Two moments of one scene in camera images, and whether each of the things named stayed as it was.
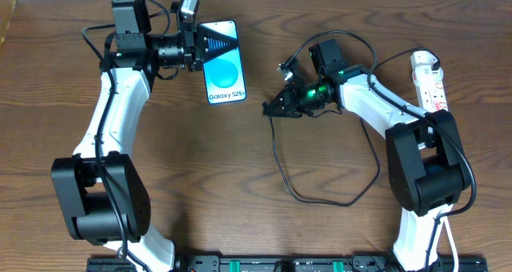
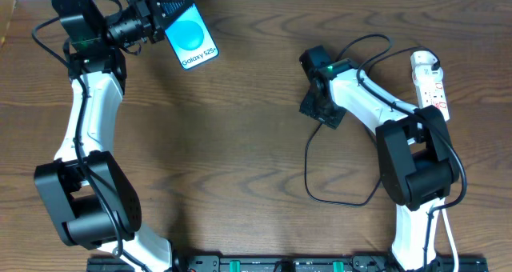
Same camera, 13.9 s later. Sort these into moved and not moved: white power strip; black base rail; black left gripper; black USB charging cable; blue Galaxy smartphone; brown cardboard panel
Moved: black left gripper; blue Galaxy smartphone; black USB charging cable
Not moved: black base rail; white power strip; brown cardboard panel
